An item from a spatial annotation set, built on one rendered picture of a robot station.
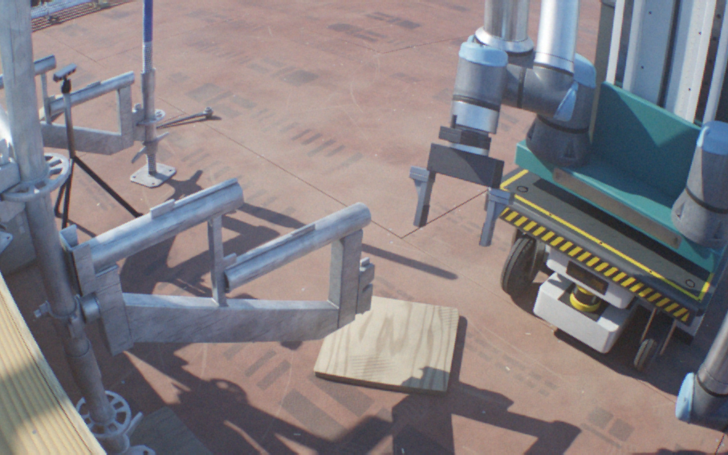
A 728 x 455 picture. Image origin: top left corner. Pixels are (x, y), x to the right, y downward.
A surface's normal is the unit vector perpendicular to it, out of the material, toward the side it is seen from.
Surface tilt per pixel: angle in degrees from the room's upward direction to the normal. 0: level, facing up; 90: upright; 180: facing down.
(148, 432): 0
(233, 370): 0
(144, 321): 90
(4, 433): 0
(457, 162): 66
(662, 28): 90
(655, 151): 90
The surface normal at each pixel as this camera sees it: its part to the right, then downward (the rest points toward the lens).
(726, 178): -0.44, 0.47
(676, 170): -0.69, 0.36
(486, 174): -0.54, 0.04
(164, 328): 0.70, 0.43
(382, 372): 0.06, -0.83
